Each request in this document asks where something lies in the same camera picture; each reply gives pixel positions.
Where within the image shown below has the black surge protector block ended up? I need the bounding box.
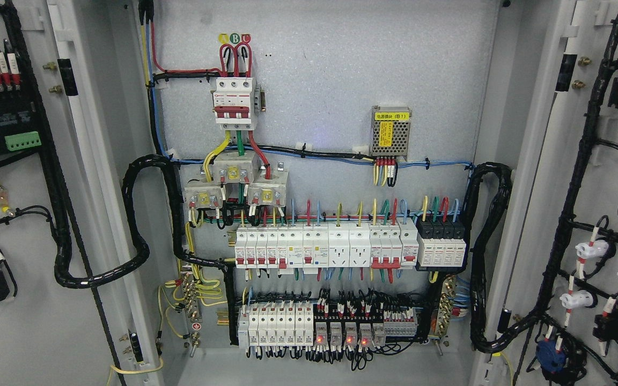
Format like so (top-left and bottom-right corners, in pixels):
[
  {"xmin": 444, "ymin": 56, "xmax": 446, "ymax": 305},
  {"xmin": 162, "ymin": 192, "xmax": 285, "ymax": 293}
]
[{"xmin": 415, "ymin": 215, "xmax": 467, "ymax": 273}]

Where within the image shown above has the left black cable conduit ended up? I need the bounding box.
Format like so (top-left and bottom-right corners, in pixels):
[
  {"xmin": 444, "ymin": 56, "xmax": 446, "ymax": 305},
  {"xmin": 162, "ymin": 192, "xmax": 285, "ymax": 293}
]
[{"xmin": 51, "ymin": 154, "xmax": 234, "ymax": 290}]

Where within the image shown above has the grey cabinet door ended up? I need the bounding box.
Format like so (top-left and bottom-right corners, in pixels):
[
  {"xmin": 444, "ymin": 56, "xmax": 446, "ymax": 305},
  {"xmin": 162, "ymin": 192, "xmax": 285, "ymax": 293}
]
[
  {"xmin": 466, "ymin": 1, "xmax": 618, "ymax": 385},
  {"xmin": 0, "ymin": 1, "xmax": 170, "ymax": 385}
]

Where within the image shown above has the brass right ground bar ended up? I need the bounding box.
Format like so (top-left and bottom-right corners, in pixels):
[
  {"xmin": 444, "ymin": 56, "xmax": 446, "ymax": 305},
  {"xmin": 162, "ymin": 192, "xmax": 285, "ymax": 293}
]
[{"xmin": 429, "ymin": 274, "xmax": 457, "ymax": 357}]

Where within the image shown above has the relay terminal row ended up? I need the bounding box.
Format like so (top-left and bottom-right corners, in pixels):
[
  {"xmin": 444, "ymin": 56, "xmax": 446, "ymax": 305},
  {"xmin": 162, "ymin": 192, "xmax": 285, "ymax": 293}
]
[{"xmin": 236, "ymin": 288, "xmax": 426, "ymax": 371}]

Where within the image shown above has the white red main breaker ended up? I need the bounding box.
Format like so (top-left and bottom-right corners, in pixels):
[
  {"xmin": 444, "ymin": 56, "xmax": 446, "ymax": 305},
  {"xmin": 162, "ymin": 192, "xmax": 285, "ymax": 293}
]
[{"xmin": 212, "ymin": 77, "xmax": 262, "ymax": 130}]

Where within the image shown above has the black cable conduit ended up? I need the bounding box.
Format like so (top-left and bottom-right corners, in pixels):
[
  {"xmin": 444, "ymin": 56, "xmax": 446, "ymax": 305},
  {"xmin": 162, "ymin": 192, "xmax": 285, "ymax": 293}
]
[
  {"xmin": 465, "ymin": 162, "xmax": 514, "ymax": 354},
  {"xmin": 51, "ymin": 154, "xmax": 234, "ymax": 290}
]

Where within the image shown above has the brass ground bar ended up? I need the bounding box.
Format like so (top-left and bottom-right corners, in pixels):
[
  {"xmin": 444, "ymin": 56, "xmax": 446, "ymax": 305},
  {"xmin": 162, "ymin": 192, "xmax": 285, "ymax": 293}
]
[
  {"xmin": 429, "ymin": 274, "xmax": 457, "ymax": 357},
  {"xmin": 179, "ymin": 268, "xmax": 203, "ymax": 358}
]

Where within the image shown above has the right black cable conduit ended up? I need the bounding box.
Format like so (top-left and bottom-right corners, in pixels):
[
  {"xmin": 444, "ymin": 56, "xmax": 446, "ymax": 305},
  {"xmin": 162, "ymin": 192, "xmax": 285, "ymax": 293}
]
[{"xmin": 465, "ymin": 162, "xmax": 514, "ymax": 354}]

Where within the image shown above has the white socket breaker row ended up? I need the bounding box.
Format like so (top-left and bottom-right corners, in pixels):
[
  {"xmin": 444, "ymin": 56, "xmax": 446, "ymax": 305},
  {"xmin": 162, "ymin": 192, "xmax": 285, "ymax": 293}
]
[{"xmin": 234, "ymin": 220, "xmax": 419, "ymax": 274}]

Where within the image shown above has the brass left ground bar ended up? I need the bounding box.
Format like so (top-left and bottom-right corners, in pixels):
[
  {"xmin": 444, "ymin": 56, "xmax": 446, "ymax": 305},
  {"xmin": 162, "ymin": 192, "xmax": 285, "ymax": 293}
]
[{"xmin": 179, "ymin": 268, "xmax": 203, "ymax": 358}]

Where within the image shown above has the metal mesh power supply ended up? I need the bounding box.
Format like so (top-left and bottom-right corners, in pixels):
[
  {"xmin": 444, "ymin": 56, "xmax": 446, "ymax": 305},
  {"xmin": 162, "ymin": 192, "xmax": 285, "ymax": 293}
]
[{"xmin": 369, "ymin": 105, "xmax": 412, "ymax": 160}]

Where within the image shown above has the current transformer cluster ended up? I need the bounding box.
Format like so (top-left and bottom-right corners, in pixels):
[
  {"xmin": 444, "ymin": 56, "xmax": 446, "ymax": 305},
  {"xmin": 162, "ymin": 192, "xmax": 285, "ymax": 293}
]
[{"xmin": 183, "ymin": 151, "xmax": 289, "ymax": 213}]

